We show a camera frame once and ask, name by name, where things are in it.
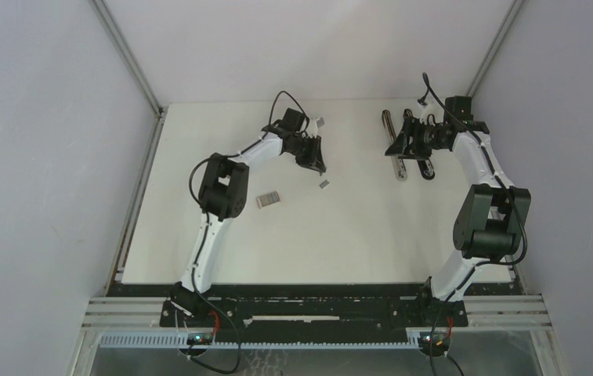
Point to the staple box tray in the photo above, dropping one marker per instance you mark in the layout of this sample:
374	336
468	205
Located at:
269	194

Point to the white cable duct strip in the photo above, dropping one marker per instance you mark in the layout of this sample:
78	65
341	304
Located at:
166	340

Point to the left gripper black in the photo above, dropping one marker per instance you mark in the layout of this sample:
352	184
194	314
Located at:
313	160

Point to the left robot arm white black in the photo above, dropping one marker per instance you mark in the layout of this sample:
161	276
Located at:
223	195

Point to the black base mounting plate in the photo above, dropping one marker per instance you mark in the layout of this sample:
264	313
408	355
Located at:
318	312

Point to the black stapler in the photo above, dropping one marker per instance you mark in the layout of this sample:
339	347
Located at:
413	130

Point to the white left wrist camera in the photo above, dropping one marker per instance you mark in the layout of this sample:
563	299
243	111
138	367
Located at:
316	123

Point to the controller board with wires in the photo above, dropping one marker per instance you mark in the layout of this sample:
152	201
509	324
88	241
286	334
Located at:
436	344
198	344

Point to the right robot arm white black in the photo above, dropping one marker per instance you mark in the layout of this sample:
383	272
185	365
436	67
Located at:
491	222

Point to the left controller board with wires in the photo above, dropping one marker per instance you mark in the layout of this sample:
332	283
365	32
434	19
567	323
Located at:
198	344

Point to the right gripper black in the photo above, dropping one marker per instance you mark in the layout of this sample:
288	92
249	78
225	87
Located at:
412	127

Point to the right controller board with wires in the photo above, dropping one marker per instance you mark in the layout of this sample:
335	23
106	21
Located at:
436	344

